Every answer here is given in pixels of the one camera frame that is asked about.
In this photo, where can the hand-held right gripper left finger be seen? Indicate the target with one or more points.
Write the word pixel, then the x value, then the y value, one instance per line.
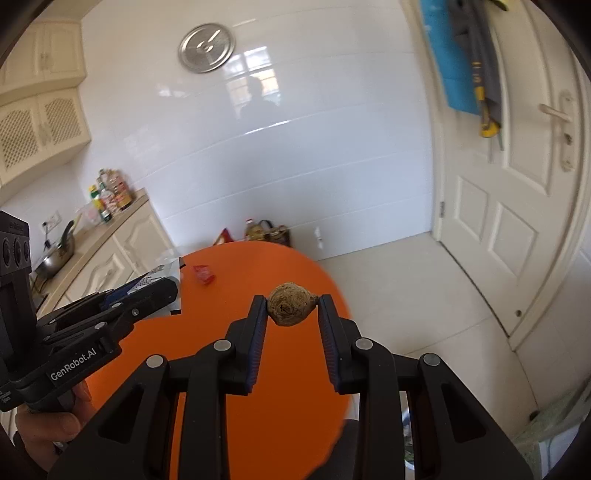
pixel 258 341

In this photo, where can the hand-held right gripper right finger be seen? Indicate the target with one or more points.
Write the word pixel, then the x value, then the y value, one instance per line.
pixel 327 341

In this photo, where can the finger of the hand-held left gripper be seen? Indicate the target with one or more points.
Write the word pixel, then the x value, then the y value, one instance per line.
pixel 152 300
pixel 122 290

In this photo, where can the silver barcode packet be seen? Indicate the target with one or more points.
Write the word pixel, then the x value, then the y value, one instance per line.
pixel 152 276

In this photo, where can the small round brown dried fruit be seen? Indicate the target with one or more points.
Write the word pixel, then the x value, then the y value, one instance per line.
pixel 291 304

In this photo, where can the red snack wrapper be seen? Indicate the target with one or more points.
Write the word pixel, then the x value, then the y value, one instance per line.
pixel 204 274

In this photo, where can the person's left hand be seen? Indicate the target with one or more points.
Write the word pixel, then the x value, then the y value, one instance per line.
pixel 46 434

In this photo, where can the cream base cabinet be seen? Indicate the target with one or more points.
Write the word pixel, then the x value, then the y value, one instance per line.
pixel 138 240

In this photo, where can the beige stone countertop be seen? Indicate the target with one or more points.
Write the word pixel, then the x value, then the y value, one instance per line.
pixel 97 235

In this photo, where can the clear container with pink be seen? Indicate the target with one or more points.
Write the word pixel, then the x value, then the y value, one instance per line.
pixel 90 215

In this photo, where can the green sauce bottle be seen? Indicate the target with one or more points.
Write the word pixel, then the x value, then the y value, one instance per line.
pixel 99 203

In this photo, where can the red snack bag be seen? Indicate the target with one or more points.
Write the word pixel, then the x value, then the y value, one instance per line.
pixel 222 237

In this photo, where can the yellow cooking oil bottle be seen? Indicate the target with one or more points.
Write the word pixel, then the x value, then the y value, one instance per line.
pixel 254 230

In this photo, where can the cream panel door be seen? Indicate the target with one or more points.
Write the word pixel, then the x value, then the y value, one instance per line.
pixel 508 230

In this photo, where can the pale green patterned cover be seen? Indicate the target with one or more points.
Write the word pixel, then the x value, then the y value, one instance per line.
pixel 554 429

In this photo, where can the round steel pot lid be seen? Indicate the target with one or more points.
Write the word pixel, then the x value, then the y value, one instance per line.
pixel 205 48

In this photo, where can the blue apron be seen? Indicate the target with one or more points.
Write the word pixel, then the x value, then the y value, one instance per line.
pixel 448 60

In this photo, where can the grey apron with yellow trim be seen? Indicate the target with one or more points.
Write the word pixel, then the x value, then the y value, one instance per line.
pixel 485 69

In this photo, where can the yellow cloth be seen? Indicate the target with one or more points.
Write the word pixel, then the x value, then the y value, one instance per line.
pixel 501 3

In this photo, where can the white wall socket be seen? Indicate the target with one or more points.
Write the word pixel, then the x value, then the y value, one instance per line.
pixel 53 220

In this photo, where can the cream lattice door wall cabinet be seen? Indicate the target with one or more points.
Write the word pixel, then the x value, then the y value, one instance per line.
pixel 55 120

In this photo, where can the cream plain wall cabinet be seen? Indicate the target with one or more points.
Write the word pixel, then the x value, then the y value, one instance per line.
pixel 51 55

